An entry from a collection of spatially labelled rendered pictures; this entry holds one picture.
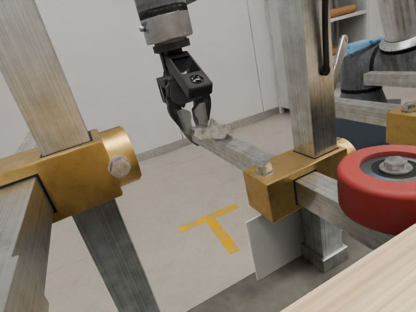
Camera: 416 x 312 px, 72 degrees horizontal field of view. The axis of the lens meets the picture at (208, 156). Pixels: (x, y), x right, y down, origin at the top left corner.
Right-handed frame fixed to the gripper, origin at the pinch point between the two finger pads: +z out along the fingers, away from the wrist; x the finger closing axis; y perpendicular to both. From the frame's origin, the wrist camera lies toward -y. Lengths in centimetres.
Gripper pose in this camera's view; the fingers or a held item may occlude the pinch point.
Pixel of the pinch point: (199, 140)
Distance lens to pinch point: 60.9
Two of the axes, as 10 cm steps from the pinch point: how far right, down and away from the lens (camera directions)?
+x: -8.8, 3.5, -3.1
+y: -4.2, -2.9, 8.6
